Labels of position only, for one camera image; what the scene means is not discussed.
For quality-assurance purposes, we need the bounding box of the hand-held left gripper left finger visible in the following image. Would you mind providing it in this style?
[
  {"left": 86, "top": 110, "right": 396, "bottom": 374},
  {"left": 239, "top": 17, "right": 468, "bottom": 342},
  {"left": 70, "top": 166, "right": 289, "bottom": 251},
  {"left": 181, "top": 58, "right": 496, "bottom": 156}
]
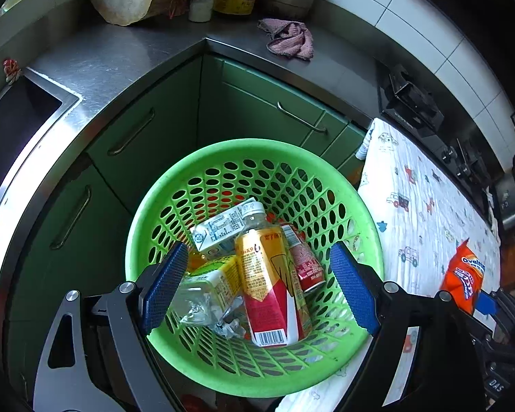
[{"left": 32, "top": 241, "right": 190, "bottom": 412}]

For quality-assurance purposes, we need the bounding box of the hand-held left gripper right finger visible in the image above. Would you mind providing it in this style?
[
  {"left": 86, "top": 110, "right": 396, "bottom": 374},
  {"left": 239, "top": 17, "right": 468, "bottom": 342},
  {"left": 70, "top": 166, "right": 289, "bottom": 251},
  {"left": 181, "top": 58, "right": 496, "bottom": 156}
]
[{"left": 330, "top": 242, "right": 483, "bottom": 412}]

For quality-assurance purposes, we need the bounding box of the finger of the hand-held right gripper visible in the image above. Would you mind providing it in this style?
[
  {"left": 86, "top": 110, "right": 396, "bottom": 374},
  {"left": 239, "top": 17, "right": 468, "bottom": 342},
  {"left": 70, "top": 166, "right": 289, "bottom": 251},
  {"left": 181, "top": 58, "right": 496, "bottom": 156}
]
[{"left": 476, "top": 288, "right": 515, "bottom": 344}]

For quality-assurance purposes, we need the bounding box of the orange snack packet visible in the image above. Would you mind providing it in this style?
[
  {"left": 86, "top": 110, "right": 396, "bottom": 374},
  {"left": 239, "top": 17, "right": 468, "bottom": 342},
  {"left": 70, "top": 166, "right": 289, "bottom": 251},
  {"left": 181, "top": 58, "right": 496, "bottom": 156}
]
[{"left": 438, "top": 237, "right": 487, "bottom": 316}]

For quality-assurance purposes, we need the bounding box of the yellow plastic bag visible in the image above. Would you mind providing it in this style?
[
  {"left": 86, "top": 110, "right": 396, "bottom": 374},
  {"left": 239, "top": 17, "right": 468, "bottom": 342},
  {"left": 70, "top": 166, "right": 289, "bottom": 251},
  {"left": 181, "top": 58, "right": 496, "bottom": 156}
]
[{"left": 186, "top": 249, "right": 207, "bottom": 273}]

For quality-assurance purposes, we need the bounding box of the crushed clear plastic bottle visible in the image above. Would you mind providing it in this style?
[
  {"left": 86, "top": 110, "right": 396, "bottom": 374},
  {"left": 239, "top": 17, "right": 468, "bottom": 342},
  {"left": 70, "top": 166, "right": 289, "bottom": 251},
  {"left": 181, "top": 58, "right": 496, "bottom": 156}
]
[{"left": 172, "top": 255, "right": 243, "bottom": 327}]

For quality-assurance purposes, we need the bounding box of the red drink can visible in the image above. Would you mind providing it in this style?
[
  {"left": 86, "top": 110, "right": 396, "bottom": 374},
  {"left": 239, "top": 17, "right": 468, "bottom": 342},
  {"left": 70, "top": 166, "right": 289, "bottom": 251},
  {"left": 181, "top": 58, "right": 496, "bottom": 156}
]
[{"left": 281, "top": 223, "right": 328, "bottom": 295}]

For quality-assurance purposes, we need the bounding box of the white drink carton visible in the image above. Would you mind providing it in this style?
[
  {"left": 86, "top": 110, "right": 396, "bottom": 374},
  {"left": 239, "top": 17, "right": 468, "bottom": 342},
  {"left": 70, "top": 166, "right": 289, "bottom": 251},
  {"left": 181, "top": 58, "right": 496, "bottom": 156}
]
[{"left": 191, "top": 197, "right": 260, "bottom": 262}]

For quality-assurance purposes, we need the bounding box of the red and yellow drink bottle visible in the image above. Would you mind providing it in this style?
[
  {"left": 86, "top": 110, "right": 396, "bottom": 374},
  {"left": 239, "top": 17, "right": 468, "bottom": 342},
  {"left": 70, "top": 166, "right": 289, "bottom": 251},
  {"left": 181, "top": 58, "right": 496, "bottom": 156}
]
[{"left": 234, "top": 201, "right": 314, "bottom": 348}]

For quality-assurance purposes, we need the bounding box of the green perforated plastic basket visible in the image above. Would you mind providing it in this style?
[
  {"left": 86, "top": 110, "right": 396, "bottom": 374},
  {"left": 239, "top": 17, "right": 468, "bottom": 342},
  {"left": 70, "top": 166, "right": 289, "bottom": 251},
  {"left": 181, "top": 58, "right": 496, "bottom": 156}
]
[{"left": 124, "top": 138, "right": 386, "bottom": 399}]

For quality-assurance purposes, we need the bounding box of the white printed cloth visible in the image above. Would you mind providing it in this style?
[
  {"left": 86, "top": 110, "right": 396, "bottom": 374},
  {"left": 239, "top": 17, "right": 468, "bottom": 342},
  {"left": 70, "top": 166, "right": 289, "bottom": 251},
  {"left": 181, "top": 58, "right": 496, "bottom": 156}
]
[{"left": 279, "top": 117, "right": 503, "bottom": 412}]

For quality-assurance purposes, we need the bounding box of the black gas stove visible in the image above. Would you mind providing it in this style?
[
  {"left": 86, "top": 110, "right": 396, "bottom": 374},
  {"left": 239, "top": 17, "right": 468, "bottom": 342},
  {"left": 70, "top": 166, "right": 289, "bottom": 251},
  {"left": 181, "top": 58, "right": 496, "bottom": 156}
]
[{"left": 377, "top": 62, "right": 499, "bottom": 219}]

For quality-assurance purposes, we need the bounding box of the green kitchen cabinet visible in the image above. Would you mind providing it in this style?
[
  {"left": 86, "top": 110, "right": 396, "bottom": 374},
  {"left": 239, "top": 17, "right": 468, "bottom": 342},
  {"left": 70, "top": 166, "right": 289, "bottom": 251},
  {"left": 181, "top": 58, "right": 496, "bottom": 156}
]
[{"left": 4, "top": 54, "right": 370, "bottom": 391}]

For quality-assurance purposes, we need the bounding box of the steel kitchen sink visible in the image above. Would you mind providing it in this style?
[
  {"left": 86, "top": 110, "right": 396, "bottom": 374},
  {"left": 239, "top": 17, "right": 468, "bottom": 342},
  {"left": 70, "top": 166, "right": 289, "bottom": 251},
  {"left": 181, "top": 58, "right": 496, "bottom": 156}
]
[{"left": 0, "top": 66, "right": 84, "bottom": 267}]

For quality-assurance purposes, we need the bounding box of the pink rag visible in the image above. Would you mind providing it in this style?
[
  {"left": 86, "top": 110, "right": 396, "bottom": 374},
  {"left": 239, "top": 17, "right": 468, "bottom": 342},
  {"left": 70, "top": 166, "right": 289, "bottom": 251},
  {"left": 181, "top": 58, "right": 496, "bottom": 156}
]
[{"left": 257, "top": 18, "right": 315, "bottom": 61}]

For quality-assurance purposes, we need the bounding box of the small red item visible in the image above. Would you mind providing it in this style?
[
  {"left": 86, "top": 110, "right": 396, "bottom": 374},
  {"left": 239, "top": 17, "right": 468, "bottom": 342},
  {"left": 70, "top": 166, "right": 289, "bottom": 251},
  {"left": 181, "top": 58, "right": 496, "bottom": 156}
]
[{"left": 3, "top": 58, "right": 22, "bottom": 84}]

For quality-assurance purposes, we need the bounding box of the small white jar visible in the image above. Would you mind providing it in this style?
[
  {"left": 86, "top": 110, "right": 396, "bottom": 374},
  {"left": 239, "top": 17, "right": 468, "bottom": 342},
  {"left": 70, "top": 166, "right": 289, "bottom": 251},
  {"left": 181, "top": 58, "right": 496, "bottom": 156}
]
[{"left": 188, "top": 0, "right": 215, "bottom": 23}]

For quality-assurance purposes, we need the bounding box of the black range hood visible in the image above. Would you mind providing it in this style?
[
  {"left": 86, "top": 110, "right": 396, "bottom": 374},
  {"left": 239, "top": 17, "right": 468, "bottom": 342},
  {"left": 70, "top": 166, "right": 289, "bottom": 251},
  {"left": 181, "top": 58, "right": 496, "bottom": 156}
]
[{"left": 397, "top": 0, "right": 515, "bottom": 112}]

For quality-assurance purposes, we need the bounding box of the steel cabinet handle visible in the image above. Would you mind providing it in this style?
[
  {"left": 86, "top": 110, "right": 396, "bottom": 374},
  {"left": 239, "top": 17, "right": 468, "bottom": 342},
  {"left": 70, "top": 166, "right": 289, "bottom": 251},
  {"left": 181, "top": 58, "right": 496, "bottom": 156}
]
[
  {"left": 277, "top": 101, "right": 329, "bottom": 136},
  {"left": 50, "top": 185, "right": 92, "bottom": 250},
  {"left": 107, "top": 109, "right": 155, "bottom": 156}
]

